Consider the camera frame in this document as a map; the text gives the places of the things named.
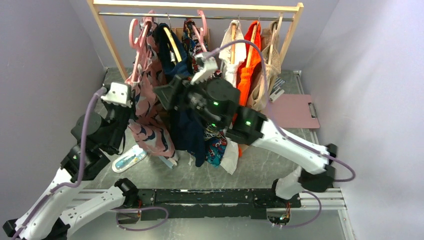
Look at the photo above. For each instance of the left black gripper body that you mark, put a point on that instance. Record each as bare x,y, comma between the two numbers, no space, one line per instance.
120,117

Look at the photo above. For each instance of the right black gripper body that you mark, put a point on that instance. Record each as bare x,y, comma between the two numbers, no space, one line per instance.
194,96

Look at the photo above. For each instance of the pink patterned shorts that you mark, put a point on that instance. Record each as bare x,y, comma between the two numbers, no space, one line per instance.
148,129

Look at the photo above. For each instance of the pink plastic hanger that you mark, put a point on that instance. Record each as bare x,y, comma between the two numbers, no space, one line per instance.
137,37
203,30

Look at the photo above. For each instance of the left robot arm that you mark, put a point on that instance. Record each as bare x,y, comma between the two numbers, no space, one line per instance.
51,218

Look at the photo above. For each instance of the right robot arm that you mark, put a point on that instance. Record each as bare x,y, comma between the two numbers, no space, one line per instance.
216,102

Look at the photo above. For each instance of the yellow hanger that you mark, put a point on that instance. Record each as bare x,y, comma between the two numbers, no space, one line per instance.
173,45

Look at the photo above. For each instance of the orange shorts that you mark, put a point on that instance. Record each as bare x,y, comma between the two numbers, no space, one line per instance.
246,69

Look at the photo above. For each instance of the wooden hanger in beige garment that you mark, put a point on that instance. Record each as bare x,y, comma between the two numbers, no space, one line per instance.
270,52

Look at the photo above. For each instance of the navy blue garment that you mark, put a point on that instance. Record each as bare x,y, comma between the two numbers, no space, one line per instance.
186,130

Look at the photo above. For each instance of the colourful patterned garment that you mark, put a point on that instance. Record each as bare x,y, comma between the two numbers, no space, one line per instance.
215,142

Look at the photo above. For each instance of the beige garment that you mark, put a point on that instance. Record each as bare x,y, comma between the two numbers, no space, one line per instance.
258,93

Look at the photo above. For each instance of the white garment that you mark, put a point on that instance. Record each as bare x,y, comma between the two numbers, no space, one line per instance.
231,57

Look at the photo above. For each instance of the metal hanging rod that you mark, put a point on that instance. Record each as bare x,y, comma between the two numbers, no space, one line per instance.
185,16

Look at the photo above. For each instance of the pink clipboard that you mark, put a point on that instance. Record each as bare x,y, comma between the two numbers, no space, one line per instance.
293,111

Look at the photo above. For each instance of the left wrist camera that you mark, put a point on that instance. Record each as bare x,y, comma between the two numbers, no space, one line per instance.
117,93

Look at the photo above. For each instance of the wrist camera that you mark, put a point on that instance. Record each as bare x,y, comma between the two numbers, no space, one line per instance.
207,66
117,93

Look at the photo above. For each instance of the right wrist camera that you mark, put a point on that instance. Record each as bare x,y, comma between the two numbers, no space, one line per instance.
207,66

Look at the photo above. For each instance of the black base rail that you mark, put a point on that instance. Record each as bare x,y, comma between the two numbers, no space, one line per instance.
213,203

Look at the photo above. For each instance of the wooden clothes rack frame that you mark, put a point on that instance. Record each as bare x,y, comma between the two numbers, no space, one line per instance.
94,6

